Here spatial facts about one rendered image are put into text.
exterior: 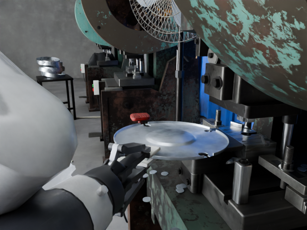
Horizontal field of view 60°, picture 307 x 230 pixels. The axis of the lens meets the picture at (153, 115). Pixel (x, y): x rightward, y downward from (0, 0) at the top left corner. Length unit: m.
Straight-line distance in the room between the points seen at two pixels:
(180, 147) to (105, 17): 1.44
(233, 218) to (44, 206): 0.41
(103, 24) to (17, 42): 5.51
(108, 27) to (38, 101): 1.70
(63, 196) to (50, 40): 6.95
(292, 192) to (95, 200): 0.43
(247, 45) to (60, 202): 0.26
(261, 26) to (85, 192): 0.26
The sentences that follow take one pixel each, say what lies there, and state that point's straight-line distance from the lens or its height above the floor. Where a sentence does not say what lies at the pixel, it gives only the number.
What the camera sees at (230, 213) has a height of 0.68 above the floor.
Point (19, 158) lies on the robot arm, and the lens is 0.24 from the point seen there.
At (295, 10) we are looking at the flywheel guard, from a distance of 0.20.
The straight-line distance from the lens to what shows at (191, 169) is 0.70.
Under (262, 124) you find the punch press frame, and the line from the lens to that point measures 1.02.
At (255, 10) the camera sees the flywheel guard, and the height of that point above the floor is 1.06.
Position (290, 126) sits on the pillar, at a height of 0.83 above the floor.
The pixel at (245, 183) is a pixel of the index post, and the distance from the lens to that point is 0.59.
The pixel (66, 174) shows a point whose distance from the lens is 2.03.
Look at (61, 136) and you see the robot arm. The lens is 0.25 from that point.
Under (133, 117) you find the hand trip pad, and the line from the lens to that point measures 0.97.
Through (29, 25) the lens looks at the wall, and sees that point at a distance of 7.28.
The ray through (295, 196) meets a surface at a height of 0.73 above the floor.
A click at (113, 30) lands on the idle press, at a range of 1.94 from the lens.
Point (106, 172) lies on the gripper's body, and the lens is 0.40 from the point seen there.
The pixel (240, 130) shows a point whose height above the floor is 0.78.
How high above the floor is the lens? 1.04
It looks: 16 degrees down
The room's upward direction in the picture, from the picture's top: straight up
